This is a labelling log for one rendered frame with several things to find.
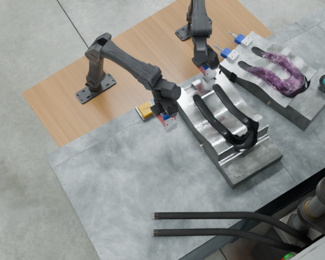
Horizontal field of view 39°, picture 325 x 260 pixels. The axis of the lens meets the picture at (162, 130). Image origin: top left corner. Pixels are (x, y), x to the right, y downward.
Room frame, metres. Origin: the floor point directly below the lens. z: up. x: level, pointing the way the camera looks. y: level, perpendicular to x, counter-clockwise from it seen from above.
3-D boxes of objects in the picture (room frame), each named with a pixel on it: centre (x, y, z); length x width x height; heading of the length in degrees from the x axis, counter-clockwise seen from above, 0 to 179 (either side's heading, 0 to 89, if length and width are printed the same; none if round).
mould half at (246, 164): (0.88, -0.28, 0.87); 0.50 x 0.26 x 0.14; 29
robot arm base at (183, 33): (1.47, -0.18, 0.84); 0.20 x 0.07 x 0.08; 124
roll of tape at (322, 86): (1.03, -0.75, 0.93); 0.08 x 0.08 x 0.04
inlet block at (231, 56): (1.27, -0.32, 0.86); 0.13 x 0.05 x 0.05; 46
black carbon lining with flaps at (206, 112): (0.90, -0.29, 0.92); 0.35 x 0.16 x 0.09; 29
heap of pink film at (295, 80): (1.13, -0.55, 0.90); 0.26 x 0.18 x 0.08; 46
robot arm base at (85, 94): (1.13, 0.31, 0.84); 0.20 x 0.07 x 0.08; 124
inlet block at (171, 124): (0.90, -0.01, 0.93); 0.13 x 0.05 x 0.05; 29
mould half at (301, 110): (1.13, -0.56, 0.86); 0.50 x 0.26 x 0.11; 46
